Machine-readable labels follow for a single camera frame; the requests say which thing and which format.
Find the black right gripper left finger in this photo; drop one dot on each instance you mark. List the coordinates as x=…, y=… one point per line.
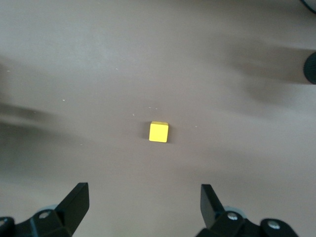
x=71, y=209

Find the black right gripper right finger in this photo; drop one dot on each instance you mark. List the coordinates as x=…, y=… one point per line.
x=209, y=209

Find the yellow cube block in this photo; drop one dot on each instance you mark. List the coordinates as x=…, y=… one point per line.
x=158, y=133

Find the black knurled cylinder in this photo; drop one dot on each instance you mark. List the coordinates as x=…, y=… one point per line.
x=311, y=69

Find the dark round rimmed object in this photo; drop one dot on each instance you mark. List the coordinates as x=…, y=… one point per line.
x=311, y=4

